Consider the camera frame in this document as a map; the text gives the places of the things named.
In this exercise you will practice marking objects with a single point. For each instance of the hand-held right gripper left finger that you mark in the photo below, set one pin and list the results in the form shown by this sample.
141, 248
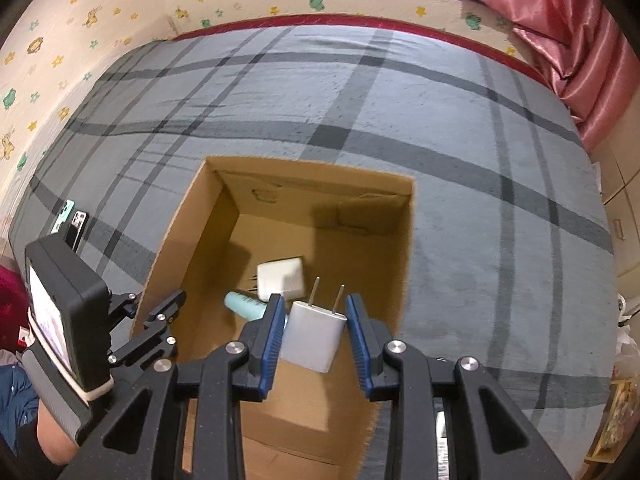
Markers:
272, 345

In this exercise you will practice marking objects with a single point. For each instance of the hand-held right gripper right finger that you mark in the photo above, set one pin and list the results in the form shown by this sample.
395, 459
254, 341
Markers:
357, 345

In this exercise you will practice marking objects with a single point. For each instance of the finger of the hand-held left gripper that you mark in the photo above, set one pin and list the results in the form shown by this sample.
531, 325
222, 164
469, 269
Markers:
167, 305
124, 305

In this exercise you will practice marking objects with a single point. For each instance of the small white charger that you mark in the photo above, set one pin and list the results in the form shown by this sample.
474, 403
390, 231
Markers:
312, 340

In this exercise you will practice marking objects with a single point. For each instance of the mint green tube bottle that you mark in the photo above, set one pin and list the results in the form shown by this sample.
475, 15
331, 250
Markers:
242, 305

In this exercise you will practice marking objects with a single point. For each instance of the large white charger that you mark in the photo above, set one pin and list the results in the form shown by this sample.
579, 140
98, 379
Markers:
280, 277

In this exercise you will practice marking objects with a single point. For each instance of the brown cardboard box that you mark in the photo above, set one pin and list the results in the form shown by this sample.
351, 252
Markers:
310, 210

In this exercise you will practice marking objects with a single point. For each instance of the person's left forearm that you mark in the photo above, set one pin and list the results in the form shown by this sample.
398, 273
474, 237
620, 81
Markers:
55, 435

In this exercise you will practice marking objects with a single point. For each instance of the dark red cloth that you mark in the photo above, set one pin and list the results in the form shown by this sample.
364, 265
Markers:
11, 305

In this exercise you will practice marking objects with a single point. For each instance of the black power bank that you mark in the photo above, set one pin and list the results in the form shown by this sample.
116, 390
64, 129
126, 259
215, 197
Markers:
72, 239

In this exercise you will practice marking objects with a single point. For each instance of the dark smartphone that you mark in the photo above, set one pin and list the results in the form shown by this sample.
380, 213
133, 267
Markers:
81, 217

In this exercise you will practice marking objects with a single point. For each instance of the mint green phone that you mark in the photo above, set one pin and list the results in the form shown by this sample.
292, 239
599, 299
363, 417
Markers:
62, 212

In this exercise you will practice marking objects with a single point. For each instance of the person's blue clothing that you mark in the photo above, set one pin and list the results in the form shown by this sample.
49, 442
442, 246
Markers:
17, 405

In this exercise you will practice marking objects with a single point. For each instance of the wooden shelf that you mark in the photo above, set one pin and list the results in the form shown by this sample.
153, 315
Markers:
615, 420

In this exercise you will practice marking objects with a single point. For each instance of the beige wardrobe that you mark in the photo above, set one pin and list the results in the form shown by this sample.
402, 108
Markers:
620, 210

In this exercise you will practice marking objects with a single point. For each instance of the red mattress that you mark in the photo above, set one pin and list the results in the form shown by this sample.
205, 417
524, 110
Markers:
350, 21

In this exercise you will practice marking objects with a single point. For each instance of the pink satin curtain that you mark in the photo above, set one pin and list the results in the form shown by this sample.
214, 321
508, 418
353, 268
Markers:
565, 35

